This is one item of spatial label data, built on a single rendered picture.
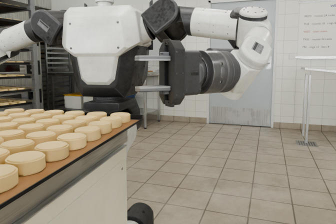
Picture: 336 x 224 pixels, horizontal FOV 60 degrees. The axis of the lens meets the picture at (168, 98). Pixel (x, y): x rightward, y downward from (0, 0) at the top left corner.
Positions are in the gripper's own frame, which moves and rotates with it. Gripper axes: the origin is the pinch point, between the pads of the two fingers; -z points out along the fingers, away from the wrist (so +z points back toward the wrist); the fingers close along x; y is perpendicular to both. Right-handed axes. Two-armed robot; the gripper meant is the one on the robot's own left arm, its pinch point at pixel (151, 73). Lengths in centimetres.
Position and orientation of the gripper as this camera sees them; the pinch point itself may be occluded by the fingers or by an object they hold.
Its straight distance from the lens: 53.1
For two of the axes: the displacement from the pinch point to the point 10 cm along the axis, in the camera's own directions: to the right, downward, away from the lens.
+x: 0.0, -9.9, -1.2
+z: 8.5, -0.7, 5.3
